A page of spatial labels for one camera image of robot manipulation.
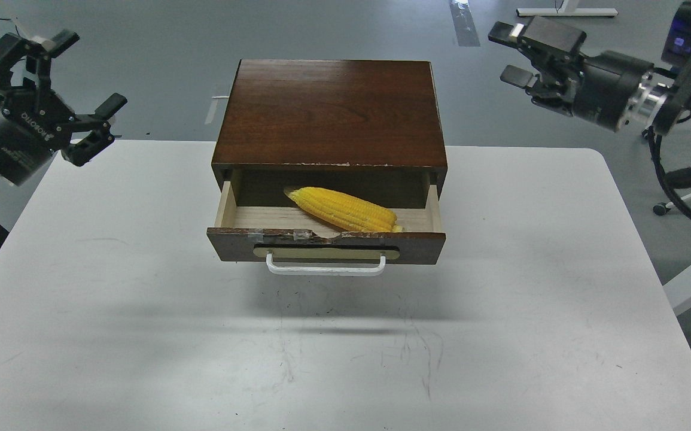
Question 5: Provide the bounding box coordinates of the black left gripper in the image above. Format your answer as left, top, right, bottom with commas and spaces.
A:
0, 29, 127, 185

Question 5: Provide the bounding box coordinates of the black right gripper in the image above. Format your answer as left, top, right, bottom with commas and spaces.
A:
488, 16, 654, 132

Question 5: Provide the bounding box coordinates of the yellow corn cob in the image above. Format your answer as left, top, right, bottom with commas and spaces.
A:
284, 187, 403, 233

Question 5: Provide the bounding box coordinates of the wooden drawer with white handle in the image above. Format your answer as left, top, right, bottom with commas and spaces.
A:
206, 182, 446, 266

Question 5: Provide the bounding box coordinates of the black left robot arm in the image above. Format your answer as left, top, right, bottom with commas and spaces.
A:
0, 29, 127, 247

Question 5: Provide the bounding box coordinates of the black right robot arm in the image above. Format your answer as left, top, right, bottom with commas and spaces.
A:
488, 2, 691, 188

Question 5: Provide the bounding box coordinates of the white table leg base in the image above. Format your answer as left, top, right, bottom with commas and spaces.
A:
516, 1, 619, 17

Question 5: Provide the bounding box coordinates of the dark wooden cabinet box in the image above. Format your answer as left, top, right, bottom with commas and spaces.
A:
211, 58, 448, 192

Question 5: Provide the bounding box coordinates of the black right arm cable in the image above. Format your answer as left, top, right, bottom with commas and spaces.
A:
647, 126, 691, 238

